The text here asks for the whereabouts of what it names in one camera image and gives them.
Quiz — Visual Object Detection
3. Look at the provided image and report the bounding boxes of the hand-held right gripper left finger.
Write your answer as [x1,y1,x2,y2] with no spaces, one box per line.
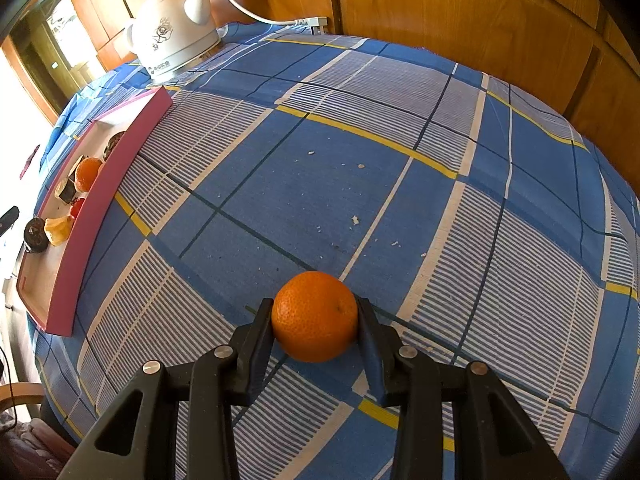
[57,297,275,480]

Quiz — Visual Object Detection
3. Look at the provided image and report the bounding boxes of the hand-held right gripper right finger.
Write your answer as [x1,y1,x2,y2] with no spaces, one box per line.
[356,297,571,480]

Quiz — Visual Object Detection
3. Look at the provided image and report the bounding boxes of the knobby dark sugarcane piece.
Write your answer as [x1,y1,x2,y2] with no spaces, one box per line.
[24,217,49,253]

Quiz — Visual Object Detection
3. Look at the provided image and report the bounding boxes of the yellow peeled fruit piece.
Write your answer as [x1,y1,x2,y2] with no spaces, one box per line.
[44,215,75,247]

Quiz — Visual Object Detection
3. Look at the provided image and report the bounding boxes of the orange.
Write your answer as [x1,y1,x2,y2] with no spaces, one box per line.
[75,156,103,193]
[271,271,360,364]

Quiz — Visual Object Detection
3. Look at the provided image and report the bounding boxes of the pink shallow tray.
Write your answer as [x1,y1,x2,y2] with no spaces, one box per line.
[15,86,173,337]

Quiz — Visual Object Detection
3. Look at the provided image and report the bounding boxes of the dark round sugarcane piece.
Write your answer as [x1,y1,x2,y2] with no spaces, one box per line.
[103,131,127,158]

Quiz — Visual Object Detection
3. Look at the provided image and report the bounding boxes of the small red object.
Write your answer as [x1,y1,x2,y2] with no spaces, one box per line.
[20,145,41,181]

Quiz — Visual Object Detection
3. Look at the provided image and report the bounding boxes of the blue plaid tablecloth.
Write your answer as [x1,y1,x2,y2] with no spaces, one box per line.
[27,22,640,480]

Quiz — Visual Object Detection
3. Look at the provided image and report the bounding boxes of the wooden framed glass door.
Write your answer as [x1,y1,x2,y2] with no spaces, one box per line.
[0,0,101,126]

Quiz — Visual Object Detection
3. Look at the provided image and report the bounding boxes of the wooden chair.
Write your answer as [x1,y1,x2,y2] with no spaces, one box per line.
[0,381,45,418]

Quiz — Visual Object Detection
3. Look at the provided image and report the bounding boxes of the dark red cloth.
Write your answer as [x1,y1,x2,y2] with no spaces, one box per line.
[0,420,76,480]

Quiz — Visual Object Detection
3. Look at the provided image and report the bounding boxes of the white electric kettle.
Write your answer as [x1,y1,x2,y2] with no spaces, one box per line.
[124,0,221,85]

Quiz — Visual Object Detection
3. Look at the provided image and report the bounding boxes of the wooden wardrobe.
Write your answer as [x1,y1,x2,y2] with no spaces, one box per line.
[60,0,640,161]

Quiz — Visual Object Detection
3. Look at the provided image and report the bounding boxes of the thin black cable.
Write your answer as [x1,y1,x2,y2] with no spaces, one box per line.
[0,345,18,428]

